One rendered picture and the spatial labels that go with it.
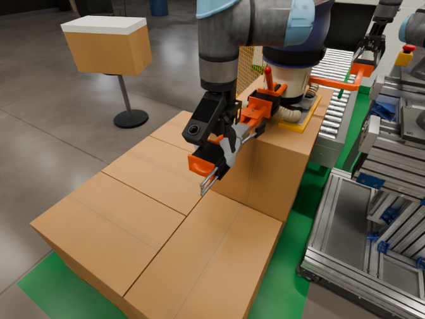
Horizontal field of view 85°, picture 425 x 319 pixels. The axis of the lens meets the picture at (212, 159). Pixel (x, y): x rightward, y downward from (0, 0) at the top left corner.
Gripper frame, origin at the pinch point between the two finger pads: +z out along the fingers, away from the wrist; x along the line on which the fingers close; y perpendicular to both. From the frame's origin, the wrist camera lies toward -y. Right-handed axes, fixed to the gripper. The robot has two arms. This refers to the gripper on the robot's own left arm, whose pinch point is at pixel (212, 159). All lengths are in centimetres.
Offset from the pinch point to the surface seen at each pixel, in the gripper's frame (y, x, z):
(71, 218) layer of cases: -18, 66, 53
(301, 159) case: 31.6, -17.6, 15.6
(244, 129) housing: 14.3, -1.9, -1.4
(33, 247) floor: -33, 119, 108
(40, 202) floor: -9, 153, 108
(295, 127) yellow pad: 43.4, -11.2, 11.2
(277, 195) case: 32, -14, 38
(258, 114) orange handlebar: 24.0, -2.1, -1.3
